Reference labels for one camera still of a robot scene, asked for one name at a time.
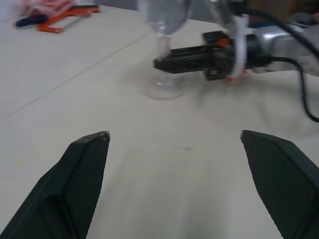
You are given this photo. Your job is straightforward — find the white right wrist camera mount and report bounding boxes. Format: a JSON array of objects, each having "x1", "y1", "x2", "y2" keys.
[{"x1": 210, "y1": 0, "x2": 250, "y2": 81}]

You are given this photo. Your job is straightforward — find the clear wine glass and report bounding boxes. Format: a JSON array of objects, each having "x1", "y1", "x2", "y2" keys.
[{"x1": 137, "y1": 0, "x2": 194, "y2": 101}]

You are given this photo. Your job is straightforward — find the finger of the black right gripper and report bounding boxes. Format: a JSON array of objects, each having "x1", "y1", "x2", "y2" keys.
[
  {"x1": 170, "y1": 45, "x2": 208, "y2": 58},
  {"x1": 153, "y1": 56, "x2": 209, "y2": 74}
]

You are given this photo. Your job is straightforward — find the orange hacksaw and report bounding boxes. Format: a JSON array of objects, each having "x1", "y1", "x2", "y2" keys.
[{"x1": 36, "y1": 4, "x2": 101, "y2": 34}]

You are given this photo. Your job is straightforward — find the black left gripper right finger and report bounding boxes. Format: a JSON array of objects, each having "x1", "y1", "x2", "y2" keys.
[{"x1": 240, "y1": 129, "x2": 319, "y2": 239}]

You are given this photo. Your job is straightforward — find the pink towel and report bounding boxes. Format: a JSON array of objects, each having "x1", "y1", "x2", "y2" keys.
[{"x1": 15, "y1": 0, "x2": 76, "y2": 15}]

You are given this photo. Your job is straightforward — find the dark blue scissors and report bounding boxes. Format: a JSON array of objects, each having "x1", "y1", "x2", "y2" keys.
[{"x1": 15, "y1": 14, "x2": 49, "y2": 29}]

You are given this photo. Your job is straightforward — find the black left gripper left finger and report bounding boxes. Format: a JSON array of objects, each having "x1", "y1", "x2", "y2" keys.
[{"x1": 0, "y1": 130, "x2": 111, "y2": 239}]

